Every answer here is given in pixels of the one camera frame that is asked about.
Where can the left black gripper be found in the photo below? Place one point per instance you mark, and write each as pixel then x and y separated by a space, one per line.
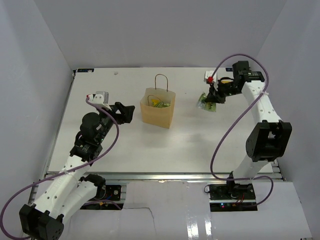
pixel 126 112

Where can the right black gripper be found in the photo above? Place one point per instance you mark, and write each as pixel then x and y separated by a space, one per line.
pixel 215 96

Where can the green mint sachet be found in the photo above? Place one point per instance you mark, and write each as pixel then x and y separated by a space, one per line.
pixel 160 104
pixel 207 106

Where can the brown paper bag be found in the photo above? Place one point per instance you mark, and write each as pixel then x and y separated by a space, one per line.
pixel 161 117

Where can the yellow snack bar wrapper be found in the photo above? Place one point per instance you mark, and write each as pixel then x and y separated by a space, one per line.
pixel 155 101

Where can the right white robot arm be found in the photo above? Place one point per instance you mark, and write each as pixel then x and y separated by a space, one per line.
pixel 270 135

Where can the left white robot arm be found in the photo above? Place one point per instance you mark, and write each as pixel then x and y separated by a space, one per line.
pixel 45 218

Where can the yellow candy bar far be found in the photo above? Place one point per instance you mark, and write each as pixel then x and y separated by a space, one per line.
pixel 225 81

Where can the right blue corner label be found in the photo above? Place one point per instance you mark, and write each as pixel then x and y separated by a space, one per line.
pixel 228 69

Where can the blue corner label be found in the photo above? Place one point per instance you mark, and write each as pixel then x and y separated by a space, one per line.
pixel 228 69
pixel 85 70

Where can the left blue corner label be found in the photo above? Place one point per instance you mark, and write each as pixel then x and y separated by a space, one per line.
pixel 85 70

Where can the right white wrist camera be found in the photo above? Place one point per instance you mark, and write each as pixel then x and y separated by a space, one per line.
pixel 210 77

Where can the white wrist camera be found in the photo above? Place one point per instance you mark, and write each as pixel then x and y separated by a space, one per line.
pixel 99 99
pixel 210 77

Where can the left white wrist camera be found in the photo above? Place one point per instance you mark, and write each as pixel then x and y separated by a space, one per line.
pixel 99 99

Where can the aluminium front rail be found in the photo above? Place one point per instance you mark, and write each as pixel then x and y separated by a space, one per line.
pixel 201 177

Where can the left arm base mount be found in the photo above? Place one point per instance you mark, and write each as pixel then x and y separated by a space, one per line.
pixel 107 198

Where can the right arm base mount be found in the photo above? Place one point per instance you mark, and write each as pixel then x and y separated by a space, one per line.
pixel 224 199

